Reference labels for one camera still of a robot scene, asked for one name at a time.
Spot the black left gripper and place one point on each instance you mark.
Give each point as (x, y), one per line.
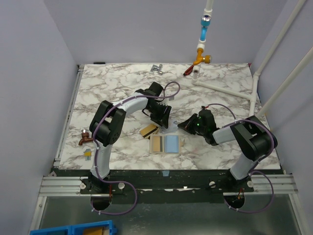
(162, 119)

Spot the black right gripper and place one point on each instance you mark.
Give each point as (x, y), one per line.
(193, 126)

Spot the silver VIP card stack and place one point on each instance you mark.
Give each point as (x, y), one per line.
(168, 130)

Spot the single silver card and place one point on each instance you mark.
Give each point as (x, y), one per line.
(174, 126)

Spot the gold card stack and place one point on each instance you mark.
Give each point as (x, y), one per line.
(149, 130)

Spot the single gold card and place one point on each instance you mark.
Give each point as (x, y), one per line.
(157, 143)

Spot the beige card holder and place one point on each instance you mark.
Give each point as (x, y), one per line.
(172, 144)

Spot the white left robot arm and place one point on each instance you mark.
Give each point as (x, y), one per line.
(107, 123)

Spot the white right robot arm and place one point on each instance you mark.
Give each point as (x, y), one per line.
(254, 139)

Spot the silver metal clamp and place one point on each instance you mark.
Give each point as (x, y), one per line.
(157, 68)

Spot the brass faucet tap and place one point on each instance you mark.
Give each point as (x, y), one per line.
(202, 59)

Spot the brown faucet on table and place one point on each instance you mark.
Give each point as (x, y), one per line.
(85, 137)

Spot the hex key set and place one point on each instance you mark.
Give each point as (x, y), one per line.
(88, 154)

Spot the blue pipe valve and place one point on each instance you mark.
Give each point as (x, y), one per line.
(205, 23)

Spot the blue plastic bin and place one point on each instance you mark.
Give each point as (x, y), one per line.
(78, 229)

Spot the red handled tool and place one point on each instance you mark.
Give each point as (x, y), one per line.
(188, 71)

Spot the white PVC pipe frame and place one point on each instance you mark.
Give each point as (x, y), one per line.
(264, 59)

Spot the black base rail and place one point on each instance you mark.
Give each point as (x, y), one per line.
(163, 186)

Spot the aluminium extrusion frame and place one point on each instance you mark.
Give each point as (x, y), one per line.
(54, 185)

